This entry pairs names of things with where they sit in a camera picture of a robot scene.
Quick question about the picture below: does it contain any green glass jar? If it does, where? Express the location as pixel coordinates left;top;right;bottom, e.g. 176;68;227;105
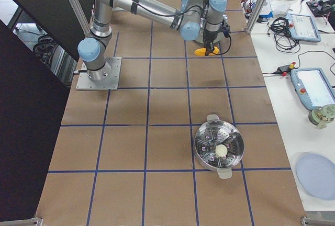
308;104;334;129

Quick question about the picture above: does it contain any blue teach pendant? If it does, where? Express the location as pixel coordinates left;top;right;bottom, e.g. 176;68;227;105
291;67;334;110
286;13;321;42

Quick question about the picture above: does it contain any white steamed bun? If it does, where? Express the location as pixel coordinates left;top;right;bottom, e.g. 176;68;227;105
215;144;228;157

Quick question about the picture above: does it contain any aluminium corner bracket right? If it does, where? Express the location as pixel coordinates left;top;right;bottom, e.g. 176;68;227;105
300;217;335;226

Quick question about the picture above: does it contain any far blue teach pendant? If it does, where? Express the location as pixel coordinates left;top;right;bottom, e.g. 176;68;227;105
286;13;321;42

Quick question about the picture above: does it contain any black side panel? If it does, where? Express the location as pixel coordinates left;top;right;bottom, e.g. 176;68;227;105
1;0;84;221

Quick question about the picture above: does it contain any light blue plate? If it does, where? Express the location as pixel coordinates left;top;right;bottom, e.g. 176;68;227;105
296;153;334;200

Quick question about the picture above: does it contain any near blue teach pendant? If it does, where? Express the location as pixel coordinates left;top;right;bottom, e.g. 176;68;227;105
291;67;334;110

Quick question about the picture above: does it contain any stainless steel steamer pot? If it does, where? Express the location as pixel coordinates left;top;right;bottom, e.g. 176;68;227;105
193;114;244;179

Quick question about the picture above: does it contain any grey green cooking pot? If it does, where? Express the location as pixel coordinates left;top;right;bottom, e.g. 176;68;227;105
195;13;228;44

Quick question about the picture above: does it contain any tangled black cable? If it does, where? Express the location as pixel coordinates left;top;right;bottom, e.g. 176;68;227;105
267;16;300;53

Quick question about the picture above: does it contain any yellow corn cob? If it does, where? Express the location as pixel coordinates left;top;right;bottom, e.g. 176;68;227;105
194;47;219;57

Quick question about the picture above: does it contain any black power adapter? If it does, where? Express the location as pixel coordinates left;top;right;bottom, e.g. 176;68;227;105
276;64;292;74

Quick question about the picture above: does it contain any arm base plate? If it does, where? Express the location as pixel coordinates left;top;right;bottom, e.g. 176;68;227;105
75;56;122;91

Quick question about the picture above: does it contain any aluminium frame post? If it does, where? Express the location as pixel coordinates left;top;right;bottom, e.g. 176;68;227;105
245;0;266;34

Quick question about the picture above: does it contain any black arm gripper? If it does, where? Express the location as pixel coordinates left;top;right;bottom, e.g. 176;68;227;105
203;19;231;56

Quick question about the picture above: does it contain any aluminium corner bracket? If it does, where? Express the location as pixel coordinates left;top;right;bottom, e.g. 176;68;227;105
0;218;43;226
300;217;335;226

